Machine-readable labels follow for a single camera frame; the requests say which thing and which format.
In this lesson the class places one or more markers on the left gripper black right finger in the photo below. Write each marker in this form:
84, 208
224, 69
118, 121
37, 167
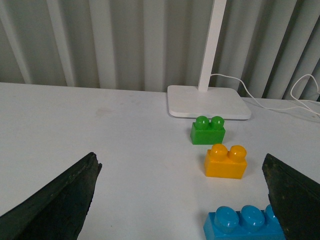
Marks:
294, 198

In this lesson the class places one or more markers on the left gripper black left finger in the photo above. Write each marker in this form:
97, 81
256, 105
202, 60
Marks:
58, 210

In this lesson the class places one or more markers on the yellow toy block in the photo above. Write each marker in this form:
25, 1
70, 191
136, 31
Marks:
223, 163

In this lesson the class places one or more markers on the blue toy block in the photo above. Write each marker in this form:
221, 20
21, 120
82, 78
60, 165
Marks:
250, 223

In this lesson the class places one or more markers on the green toy block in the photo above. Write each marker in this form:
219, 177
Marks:
205, 131

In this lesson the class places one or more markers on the white desk lamp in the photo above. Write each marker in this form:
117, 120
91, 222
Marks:
203, 100

